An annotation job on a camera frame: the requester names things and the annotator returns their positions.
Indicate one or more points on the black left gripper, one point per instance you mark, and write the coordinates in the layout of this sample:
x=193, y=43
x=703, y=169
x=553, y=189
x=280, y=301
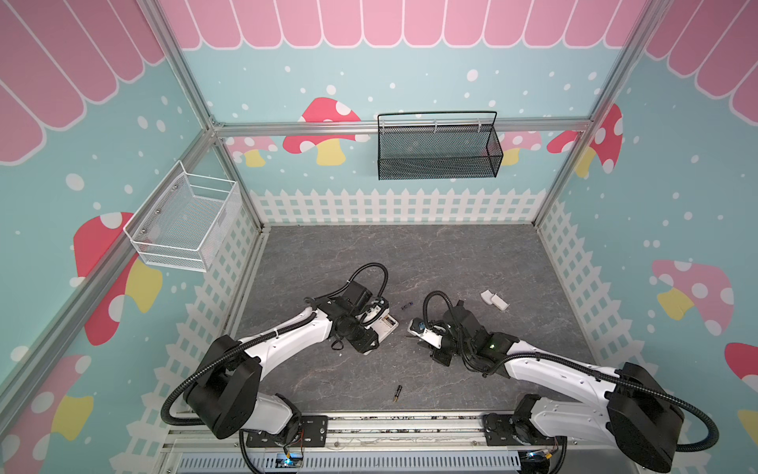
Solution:
x=365, y=344

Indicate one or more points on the black gold AAA battery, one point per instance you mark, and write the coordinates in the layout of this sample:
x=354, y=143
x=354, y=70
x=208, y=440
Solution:
x=397, y=393

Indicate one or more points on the white battery cover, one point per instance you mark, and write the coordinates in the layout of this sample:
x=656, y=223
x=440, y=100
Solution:
x=487, y=297
x=499, y=303

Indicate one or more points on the white air conditioner remote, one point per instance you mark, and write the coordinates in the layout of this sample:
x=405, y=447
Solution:
x=384, y=327

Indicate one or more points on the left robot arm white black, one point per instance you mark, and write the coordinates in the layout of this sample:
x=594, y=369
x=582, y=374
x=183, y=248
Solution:
x=226, y=397

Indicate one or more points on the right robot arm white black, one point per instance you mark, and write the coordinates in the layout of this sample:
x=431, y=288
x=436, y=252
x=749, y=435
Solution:
x=623, y=407

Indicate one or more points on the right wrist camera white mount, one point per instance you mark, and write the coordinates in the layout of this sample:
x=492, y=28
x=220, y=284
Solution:
x=420, y=330

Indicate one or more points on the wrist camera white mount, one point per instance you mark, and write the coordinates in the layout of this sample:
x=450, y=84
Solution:
x=375, y=311
x=420, y=330

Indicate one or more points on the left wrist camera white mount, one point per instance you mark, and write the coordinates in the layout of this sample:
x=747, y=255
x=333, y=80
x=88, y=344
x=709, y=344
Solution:
x=375, y=311

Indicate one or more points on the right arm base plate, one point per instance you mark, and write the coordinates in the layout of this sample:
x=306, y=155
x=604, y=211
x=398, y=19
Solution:
x=514, y=430

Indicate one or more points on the aluminium front rail frame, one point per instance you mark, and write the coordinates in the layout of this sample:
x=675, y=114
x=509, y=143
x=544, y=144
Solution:
x=391, y=442

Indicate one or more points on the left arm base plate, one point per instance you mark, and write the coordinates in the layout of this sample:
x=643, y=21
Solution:
x=301, y=432

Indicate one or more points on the black mesh wall basket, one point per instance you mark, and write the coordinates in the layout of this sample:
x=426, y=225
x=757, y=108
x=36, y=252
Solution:
x=438, y=145

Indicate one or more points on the white wire wall basket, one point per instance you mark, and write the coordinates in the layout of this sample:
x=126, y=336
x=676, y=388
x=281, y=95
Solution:
x=183, y=224

